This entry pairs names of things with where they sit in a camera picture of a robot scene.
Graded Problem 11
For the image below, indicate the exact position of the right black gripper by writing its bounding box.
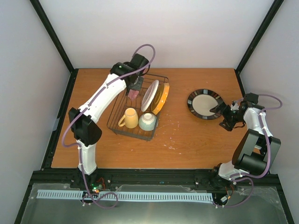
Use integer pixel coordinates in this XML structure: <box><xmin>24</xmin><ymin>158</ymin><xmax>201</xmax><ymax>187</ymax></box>
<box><xmin>210</xmin><ymin>102</ymin><xmax>245</xmax><ymax>131</ymax></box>

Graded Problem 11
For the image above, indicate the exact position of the dark wire dish rack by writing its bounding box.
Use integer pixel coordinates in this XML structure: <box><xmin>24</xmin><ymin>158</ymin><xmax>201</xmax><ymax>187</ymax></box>
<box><xmin>107</xmin><ymin>74</ymin><xmax>169</xmax><ymax>141</ymax></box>

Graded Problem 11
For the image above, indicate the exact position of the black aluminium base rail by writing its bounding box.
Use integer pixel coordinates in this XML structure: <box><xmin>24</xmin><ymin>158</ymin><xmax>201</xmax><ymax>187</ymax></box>
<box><xmin>30</xmin><ymin>168</ymin><xmax>280</xmax><ymax>191</ymax></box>

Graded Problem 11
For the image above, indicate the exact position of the orange dotted plate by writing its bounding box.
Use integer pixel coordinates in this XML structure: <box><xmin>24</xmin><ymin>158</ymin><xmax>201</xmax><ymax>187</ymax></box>
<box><xmin>150</xmin><ymin>83</ymin><xmax>170</xmax><ymax>115</ymax></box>

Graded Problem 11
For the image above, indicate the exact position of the pink dotted plate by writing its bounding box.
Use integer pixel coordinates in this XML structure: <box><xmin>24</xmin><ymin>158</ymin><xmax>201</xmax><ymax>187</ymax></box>
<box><xmin>128</xmin><ymin>89</ymin><xmax>139</xmax><ymax>101</ymax></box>

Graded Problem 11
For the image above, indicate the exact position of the black rimmed cream plate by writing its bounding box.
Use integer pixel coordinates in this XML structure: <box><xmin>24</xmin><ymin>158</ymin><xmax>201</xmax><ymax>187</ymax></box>
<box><xmin>187</xmin><ymin>89</ymin><xmax>224</xmax><ymax>120</ymax></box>

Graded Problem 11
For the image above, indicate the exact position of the black white striped plate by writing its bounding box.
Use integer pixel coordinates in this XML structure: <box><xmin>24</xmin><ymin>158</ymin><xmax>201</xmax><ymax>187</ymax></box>
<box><xmin>141</xmin><ymin>80</ymin><xmax>159</xmax><ymax>112</ymax></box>

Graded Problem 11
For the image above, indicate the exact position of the light blue cable duct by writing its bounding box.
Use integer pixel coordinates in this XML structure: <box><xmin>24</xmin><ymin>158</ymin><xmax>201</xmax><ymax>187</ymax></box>
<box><xmin>36</xmin><ymin>189</ymin><xmax>213</xmax><ymax>203</ymax></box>

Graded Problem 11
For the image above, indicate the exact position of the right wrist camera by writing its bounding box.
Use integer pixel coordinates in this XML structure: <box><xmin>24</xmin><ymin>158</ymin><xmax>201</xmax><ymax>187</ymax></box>
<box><xmin>230</xmin><ymin>101</ymin><xmax>239</xmax><ymax>111</ymax></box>

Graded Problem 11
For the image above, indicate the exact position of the right black frame post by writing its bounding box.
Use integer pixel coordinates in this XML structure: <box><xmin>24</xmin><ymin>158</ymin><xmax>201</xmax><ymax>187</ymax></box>
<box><xmin>235</xmin><ymin>0</ymin><xmax>284</xmax><ymax>76</ymax></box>

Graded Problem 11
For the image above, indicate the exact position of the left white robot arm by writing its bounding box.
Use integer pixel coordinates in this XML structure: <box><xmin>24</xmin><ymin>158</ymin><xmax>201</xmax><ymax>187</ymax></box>
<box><xmin>68</xmin><ymin>53</ymin><xmax>150</xmax><ymax>188</ymax></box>

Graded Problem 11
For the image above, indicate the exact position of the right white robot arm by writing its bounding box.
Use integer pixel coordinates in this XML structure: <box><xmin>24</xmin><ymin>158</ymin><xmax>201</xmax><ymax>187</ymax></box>
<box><xmin>209</xmin><ymin>93</ymin><xmax>281</xmax><ymax>189</ymax></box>

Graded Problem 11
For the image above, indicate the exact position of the yellow ceramic mug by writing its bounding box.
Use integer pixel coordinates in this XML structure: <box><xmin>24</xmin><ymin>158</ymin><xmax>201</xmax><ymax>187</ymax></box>
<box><xmin>118</xmin><ymin>108</ymin><xmax>139</xmax><ymax>129</ymax></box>

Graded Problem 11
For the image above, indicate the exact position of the light green ceramic bowl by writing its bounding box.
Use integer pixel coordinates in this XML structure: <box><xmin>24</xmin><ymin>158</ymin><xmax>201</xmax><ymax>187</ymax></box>
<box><xmin>138</xmin><ymin>112</ymin><xmax>157</xmax><ymax>131</ymax></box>

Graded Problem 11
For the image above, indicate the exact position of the black frame post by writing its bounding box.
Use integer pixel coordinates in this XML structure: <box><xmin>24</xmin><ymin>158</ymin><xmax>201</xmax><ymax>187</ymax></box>
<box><xmin>30</xmin><ymin>0</ymin><xmax>77</xmax><ymax>74</ymax></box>
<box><xmin>235</xmin><ymin>0</ymin><xmax>284</xmax><ymax>76</ymax></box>

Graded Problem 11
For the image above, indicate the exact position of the left black frame post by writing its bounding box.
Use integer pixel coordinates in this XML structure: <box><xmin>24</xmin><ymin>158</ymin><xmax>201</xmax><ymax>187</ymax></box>
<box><xmin>30</xmin><ymin>0</ymin><xmax>77</xmax><ymax>74</ymax></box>

